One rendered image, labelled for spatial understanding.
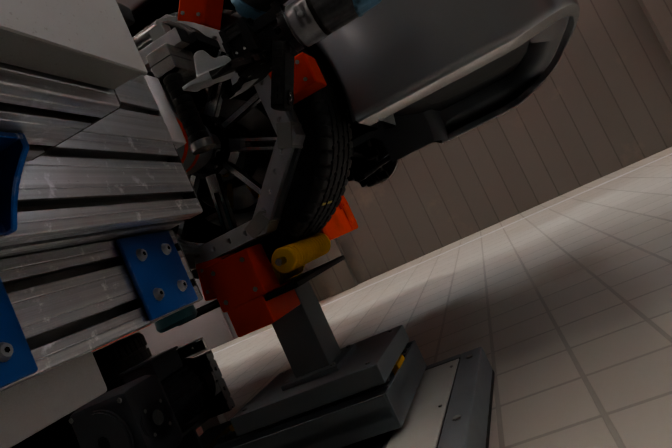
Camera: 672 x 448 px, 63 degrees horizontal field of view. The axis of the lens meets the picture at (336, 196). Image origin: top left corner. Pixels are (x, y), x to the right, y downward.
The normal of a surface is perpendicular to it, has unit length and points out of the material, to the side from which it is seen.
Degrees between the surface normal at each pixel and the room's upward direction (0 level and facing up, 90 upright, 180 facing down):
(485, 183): 90
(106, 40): 90
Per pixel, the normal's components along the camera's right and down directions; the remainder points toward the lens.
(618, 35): -0.25, 0.04
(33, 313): 0.87, -0.43
